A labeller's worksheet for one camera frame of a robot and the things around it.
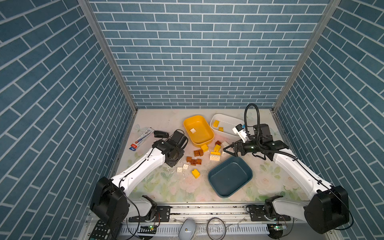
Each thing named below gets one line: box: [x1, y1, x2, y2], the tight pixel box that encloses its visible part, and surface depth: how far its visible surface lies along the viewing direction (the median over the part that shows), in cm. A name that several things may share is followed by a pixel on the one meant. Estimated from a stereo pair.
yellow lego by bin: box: [200, 144, 209, 152], surface depth 98 cm
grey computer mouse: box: [178, 217, 196, 240], surface depth 64 cm
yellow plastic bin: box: [183, 115, 215, 148], surface depth 108 cm
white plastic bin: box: [210, 113, 245, 139], surface depth 111 cm
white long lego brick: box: [209, 155, 221, 162], surface depth 95 cm
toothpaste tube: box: [129, 127, 155, 152], surface depth 104 cm
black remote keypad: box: [88, 219, 113, 240], surface depth 68 cm
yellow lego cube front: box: [191, 169, 201, 179], surface depth 88 cm
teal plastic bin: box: [207, 156, 253, 198], surface depth 89 cm
